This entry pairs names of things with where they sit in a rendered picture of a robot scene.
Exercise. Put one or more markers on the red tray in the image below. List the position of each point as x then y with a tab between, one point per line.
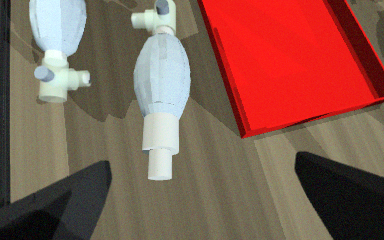
281	60

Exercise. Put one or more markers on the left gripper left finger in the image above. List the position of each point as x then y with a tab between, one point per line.
68	209

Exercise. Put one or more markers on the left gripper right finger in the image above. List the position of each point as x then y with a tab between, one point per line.
348	200

